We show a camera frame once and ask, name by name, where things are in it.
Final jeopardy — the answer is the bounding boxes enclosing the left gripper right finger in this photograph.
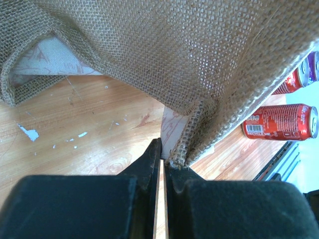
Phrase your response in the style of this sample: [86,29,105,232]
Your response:
[164,163,319,239]

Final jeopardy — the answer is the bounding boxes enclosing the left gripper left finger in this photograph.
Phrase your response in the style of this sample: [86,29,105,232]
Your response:
[0,138,161,239]

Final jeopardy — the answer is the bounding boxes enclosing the burlap canvas tote bag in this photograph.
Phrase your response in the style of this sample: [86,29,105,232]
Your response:
[0,0,319,168]

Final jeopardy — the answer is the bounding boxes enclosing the red cola can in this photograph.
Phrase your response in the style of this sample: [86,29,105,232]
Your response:
[242,104,319,141]
[272,58,310,95]

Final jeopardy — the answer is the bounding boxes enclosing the purple fanta can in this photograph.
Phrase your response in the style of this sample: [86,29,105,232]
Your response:
[307,51,319,85]

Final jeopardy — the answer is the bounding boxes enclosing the aluminium frame rails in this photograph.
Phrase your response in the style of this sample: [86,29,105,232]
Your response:
[253,141,301,182]

